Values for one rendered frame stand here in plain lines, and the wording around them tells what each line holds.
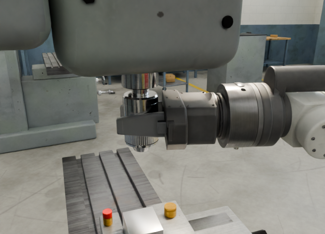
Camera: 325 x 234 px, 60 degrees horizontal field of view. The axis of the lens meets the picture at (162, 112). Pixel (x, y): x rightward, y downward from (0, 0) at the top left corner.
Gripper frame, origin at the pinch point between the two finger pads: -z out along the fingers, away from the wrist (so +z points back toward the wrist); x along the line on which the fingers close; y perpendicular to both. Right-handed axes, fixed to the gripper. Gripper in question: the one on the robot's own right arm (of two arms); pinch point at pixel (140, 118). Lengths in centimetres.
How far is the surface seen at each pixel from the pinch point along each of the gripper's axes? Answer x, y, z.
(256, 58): -442, 54, 188
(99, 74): 10.2, -8.0, -3.3
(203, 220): -8.9, 24.8, 11.2
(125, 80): 1.6, -5.5, -1.7
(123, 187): -32.0, 31.6, -6.7
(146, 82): 2.2, -5.3, 0.9
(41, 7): 13.9, -13.7, -6.4
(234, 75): -426, 79, 147
